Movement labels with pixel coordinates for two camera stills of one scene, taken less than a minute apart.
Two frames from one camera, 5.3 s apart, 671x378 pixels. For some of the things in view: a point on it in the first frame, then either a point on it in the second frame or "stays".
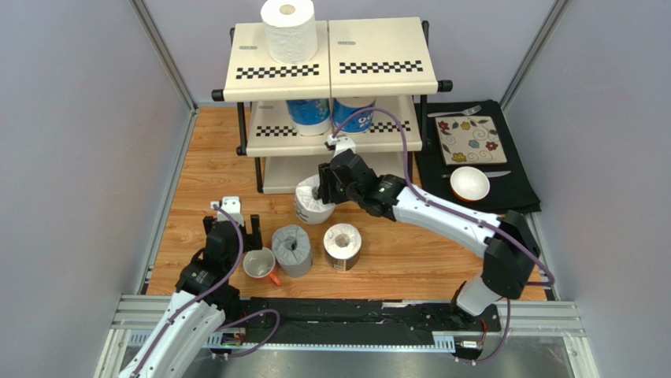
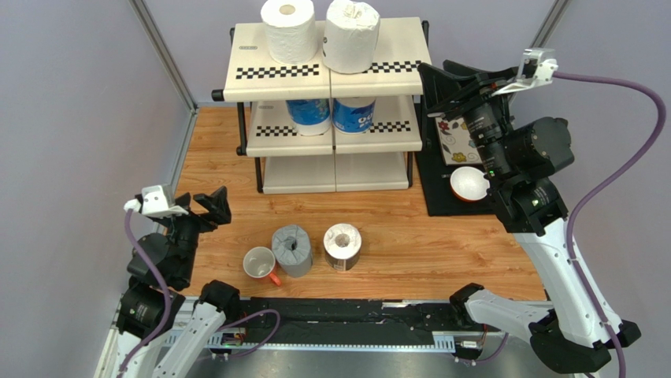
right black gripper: (327, 181) → (466, 99)
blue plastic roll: (310, 117) stays
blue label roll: (358, 123) stays
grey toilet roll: (291, 246) stays
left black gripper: (256, 236) → (218, 208)
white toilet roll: (309, 209) → (350, 36)
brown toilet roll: (342, 246) stays
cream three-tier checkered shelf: (364, 88) stays
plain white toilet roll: (291, 29) stays
